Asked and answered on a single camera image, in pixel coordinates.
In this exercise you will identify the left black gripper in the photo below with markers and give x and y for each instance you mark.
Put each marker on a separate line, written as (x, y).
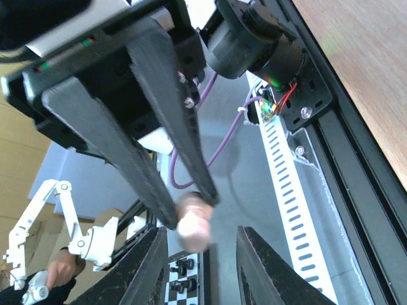
(101, 94)

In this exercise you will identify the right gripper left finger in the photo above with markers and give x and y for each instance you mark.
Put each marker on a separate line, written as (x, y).
(138, 278)

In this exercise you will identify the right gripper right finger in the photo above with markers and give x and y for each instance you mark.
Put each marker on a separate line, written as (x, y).
(265, 278)

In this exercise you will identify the light chess piece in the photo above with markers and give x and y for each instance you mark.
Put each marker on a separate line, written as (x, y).
(193, 225)

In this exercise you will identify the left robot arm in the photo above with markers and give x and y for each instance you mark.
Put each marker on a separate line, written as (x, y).
(239, 37)

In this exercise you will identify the left electronics board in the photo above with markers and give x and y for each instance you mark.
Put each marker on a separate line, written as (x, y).
(270, 106)

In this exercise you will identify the person's hand in background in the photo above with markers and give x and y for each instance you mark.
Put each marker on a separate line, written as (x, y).
(63, 269)

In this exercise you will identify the light blue cable duct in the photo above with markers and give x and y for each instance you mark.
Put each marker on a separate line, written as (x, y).
(302, 241)

